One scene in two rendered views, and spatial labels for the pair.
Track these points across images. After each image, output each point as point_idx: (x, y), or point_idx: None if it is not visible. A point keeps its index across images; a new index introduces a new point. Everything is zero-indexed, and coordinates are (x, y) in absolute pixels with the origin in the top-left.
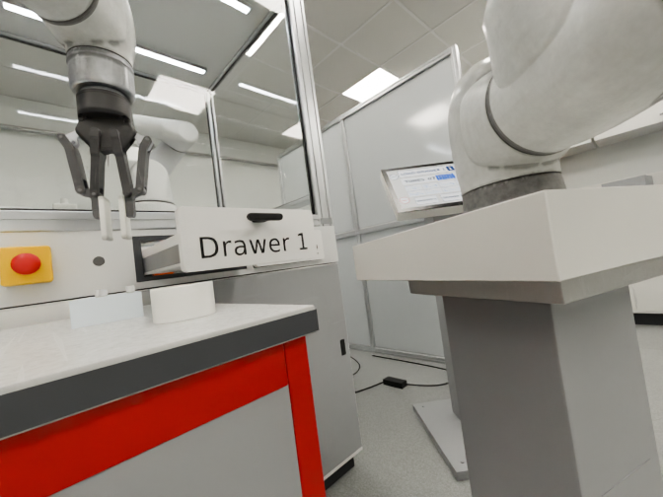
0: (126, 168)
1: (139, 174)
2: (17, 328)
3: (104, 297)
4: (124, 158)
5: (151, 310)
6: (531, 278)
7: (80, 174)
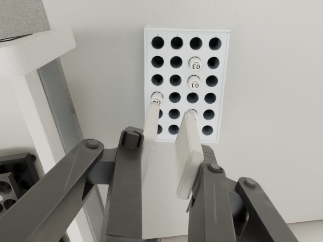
0: (108, 206)
1: (71, 170)
2: (280, 196)
3: (190, 28)
4: (103, 241)
5: (134, 116)
6: None
7: (259, 217)
